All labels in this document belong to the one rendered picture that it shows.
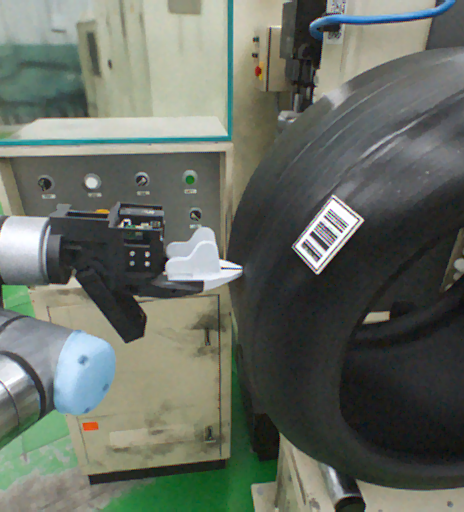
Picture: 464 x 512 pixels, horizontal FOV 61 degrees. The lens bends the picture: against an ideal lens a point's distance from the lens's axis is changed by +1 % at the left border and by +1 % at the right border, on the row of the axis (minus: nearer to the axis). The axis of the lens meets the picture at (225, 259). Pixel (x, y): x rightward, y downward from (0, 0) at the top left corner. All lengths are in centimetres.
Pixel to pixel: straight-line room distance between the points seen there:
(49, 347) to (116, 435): 114
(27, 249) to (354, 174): 32
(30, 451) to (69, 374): 158
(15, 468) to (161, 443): 64
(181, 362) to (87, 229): 89
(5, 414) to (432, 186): 39
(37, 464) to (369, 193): 174
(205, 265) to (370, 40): 45
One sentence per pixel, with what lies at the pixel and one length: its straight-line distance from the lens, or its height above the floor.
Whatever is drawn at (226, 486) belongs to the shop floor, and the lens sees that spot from 171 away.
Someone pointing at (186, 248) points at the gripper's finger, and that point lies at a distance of 47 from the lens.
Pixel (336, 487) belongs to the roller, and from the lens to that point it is 67.
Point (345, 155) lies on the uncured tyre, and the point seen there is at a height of 139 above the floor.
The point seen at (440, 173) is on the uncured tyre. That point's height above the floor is 138.
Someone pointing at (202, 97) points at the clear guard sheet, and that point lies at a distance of 95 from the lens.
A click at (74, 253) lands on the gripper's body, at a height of 127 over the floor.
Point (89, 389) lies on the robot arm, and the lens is 41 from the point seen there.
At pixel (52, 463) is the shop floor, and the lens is 189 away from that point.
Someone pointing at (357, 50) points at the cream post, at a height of 146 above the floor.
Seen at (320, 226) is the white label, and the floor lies 133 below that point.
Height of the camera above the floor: 148
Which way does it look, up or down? 29 degrees down
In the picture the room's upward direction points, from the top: straight up
